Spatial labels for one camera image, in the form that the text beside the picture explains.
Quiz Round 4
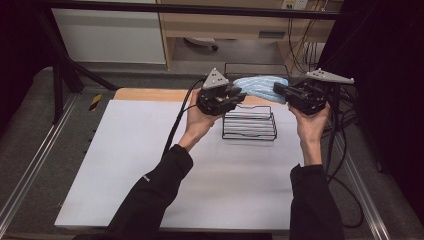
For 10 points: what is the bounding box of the person's right hand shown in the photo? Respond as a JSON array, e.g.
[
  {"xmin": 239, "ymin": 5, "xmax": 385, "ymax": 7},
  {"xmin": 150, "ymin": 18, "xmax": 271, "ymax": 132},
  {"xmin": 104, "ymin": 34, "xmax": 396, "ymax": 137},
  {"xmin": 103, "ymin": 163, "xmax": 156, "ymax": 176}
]
[{"xmin": 287, "ymin": 101, "xmax": 332, "ymax": 148}]

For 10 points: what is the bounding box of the blue striped towel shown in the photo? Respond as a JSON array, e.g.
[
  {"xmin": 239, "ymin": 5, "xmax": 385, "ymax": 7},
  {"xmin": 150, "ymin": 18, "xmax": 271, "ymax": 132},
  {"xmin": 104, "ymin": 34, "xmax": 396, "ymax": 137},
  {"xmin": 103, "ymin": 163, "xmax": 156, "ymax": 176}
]
[{"xmin": 232, "ymin": 75, "xmax": 290, "ymax": 105}]

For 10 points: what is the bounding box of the office chair base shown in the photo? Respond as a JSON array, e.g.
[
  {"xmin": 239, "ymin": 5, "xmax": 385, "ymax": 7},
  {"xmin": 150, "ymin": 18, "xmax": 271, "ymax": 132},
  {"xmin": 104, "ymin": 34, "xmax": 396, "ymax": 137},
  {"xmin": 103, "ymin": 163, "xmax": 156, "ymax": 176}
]
[{"xmin": 184, "ymin": 36, "xmax": 220, "ymax": 52}]

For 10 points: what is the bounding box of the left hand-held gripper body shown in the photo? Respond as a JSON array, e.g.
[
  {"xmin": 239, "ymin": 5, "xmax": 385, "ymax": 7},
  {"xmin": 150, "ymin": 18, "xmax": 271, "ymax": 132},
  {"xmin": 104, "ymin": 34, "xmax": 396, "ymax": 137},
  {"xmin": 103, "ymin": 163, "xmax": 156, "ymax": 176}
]
[{"xmin": 195, "ymin": 67, "xmax": 241, "ymax": 117}]

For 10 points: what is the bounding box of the right hand-held gripper cable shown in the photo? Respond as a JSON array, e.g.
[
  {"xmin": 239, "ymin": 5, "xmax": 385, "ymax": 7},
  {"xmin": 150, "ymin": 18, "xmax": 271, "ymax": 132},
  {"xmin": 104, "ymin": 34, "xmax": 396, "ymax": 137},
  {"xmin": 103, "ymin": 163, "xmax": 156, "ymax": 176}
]
[{"xmin": 324, "ymin": 83, "xmax": 365, "ymax": 229}]

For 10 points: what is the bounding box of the left hand-held gripper cable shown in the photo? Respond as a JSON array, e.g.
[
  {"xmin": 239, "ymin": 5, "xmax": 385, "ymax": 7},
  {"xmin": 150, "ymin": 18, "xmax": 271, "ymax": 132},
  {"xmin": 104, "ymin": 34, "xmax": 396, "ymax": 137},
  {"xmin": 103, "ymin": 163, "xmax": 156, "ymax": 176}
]
[{"xmin": 160, "ymin": 78, "xmax": 206, "ymax": 159}]

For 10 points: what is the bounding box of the aluminium floor rail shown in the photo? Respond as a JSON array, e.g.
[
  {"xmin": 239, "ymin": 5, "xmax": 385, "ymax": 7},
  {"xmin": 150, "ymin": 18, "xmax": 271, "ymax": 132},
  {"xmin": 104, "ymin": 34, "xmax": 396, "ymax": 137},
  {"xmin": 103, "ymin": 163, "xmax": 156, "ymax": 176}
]
[
  {"xmin": 0, "ymin": 94, "xmax": 79, "ymax": 228},
  {"xmin": 333, "ymin": 133, "xmax": 391, "ymax": 240}
]

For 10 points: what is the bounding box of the white table mat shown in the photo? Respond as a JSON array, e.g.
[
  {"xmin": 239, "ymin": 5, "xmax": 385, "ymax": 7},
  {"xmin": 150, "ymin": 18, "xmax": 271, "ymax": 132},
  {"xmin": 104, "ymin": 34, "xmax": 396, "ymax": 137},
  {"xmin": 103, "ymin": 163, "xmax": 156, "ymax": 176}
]
[{"xmin": 54, "ymin": 99, "xmax": 337, "ymax": 233}]

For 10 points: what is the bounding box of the wooden desk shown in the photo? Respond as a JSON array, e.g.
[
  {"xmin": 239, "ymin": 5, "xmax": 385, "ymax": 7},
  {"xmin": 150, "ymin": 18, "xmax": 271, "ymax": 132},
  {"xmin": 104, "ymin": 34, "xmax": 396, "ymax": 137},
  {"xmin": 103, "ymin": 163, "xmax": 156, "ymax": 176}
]
[{"xmin": 156, "ymin": 0, "xmax": 344, "ymax": 71}]

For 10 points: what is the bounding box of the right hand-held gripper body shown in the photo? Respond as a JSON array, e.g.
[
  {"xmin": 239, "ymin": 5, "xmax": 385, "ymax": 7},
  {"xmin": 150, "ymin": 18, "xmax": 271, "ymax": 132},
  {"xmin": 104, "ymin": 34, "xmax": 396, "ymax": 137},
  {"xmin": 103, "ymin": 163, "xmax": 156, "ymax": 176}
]
[{"xmin": 285, "ymin": 67, "xmax": 355, "ymax": 116}]

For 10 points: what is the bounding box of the black wire rack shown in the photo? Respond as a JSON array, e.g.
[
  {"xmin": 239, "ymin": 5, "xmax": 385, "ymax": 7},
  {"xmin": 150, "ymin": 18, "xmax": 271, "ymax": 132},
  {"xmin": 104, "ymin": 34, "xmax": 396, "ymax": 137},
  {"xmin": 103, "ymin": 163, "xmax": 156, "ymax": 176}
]
[{"xmin": 221, "ymin": 62, "xmax": 290, "ymax": 142}]

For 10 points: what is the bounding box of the white cabinet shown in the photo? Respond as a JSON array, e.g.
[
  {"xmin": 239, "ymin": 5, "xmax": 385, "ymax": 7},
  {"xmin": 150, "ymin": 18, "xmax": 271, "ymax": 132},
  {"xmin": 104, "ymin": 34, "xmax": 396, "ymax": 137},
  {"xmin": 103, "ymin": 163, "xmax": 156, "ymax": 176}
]
[{"xmin": 51, "ymin": 8, "xmax": 167, "ymax": 65}]

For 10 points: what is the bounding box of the hanging black cable bundle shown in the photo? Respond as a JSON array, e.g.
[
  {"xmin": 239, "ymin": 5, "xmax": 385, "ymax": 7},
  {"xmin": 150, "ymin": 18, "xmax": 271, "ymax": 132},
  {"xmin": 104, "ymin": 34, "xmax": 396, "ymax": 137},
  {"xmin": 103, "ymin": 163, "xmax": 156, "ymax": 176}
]
[{"xmin": 286, "ymin": 16, "xmax": 328, "ymax": 76}]

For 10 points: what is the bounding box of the black metal frame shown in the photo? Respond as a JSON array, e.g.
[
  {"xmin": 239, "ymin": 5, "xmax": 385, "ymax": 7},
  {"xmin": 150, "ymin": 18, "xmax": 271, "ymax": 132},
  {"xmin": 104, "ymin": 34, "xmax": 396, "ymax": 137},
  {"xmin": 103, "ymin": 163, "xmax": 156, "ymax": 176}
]
[{"xmin": 31, "ymin": 0, "xmax": 358, "ymax": 126}]

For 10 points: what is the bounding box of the white power strip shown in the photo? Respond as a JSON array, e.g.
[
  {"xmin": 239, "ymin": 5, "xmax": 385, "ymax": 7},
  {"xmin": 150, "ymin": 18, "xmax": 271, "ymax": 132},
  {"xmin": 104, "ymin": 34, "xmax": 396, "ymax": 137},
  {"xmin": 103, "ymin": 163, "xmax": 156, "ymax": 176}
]
[{"xmin": 280, "ymin": 0, "xmax": 309, "ymax": 10}]

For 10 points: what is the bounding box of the person's left hand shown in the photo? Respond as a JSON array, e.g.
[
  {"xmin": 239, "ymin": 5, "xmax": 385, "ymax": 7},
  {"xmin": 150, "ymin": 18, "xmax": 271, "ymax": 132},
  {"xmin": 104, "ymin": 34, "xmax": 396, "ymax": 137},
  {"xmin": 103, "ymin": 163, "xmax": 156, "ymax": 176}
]
[{"xmin": 179, "ymin": 87, "xmax": 224, "ymax": 145}]

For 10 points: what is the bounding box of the black floor cable bundle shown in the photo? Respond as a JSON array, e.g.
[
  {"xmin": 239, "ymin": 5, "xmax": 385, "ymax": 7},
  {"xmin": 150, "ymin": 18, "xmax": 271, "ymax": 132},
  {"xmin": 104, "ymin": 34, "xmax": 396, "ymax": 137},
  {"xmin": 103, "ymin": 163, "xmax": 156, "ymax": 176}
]
[{"xmin": 329, "ymin": 83, "xmax": 359, "ymax": 141}]

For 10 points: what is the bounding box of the hand-held gripper cable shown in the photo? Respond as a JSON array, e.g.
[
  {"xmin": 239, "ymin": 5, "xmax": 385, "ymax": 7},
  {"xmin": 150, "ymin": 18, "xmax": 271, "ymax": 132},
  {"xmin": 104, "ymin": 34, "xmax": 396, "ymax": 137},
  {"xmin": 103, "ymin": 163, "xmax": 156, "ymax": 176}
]
[
  {"xmin": 160, "ymin": 78, "xmax": 206, "ymax": 159},
  {"xmin": 324, "ymin": 83, "xmax": 365, "ymax": 229}
]

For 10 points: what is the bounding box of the black curtain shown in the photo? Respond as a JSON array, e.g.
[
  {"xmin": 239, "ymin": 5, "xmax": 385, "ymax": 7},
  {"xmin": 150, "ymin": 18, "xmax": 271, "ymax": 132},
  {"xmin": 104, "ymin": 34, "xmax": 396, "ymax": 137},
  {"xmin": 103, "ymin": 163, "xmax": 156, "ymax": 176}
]
[
  {"xmin": 0, "ymin": 0, "xmax": 58, "ymax": 134},
  {"xmin": 316, "ymin": 0, "xmax": 424, "ymax": 214}
]

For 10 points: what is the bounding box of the yellow black tape strip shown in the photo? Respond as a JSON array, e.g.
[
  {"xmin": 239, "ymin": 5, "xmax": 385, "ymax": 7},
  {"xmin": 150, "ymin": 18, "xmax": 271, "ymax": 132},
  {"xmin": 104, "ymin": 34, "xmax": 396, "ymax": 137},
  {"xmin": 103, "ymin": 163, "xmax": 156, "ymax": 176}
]
[{"xmin": 88, "ymin": 93, "xmax": 103, "ymax": 112}]

